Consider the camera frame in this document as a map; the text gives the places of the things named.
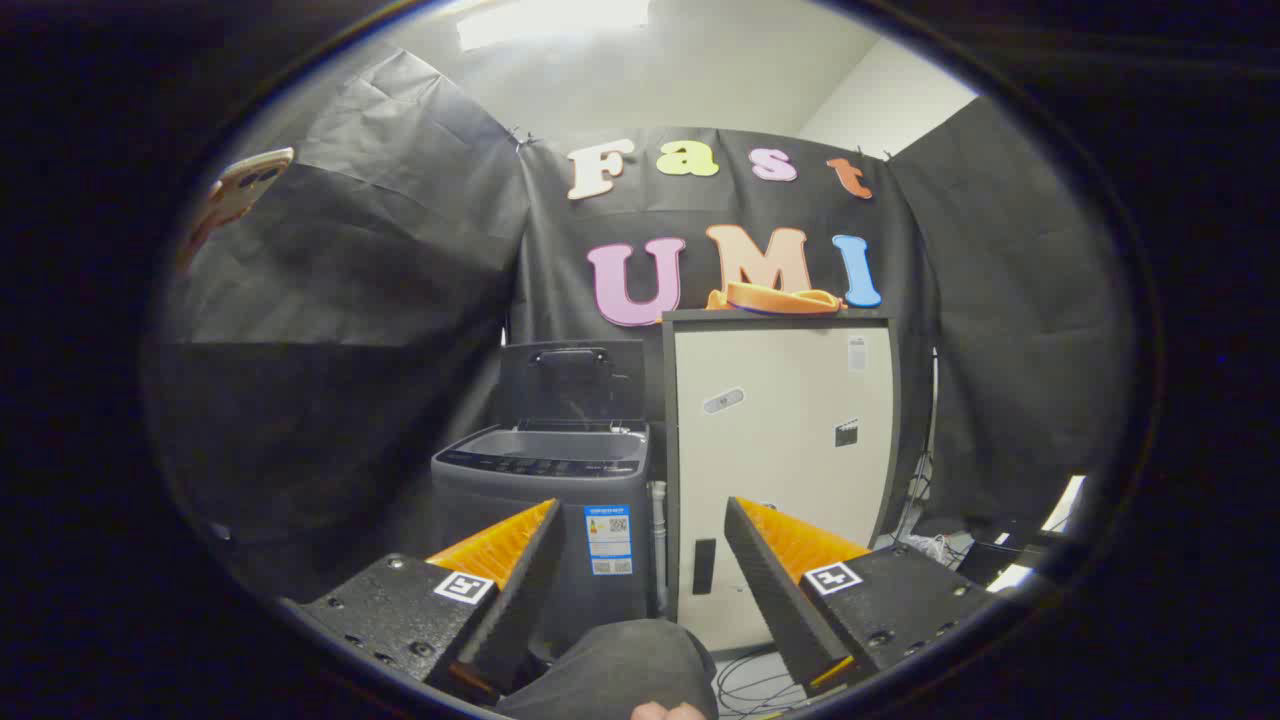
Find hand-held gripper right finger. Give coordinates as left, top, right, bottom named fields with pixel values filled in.
left=723, top=496, right=999, bottom=699

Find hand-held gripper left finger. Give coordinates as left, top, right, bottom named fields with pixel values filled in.
left=280, top=498, right=567, bottom=706

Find grey washing machine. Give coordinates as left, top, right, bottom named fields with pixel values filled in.
left=432, top=420, right=653, bottom=651

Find orange clothes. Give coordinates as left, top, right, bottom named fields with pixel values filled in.
left=706, top=282, right=847, bottom=317

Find person's leg in dark trousers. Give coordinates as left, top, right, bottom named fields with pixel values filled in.
left=495, top=618, right=719, bottom=720

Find grey drain pipe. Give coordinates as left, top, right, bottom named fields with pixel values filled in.
left=650, top=480, right=669, bottom=616

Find dark box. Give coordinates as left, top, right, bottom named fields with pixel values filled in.
left=960, top=540, right=1041, bottom=586

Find black backdrop cloth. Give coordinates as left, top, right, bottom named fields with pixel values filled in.
left=150, top=50, right=1131, bottom=601

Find pale smartphone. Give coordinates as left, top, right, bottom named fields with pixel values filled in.
left=205, top=147, right=296, bottom=226

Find black floor cables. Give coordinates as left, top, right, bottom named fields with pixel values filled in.
left=715, top=645, right=801, bottom=719

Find beige cabinet with dark frame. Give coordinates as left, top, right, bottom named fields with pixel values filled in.
left=662, top=308, right=901, bottom=656

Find black hanging cable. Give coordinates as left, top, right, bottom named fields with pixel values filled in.
left=895, top=350, right=941, bottom=541

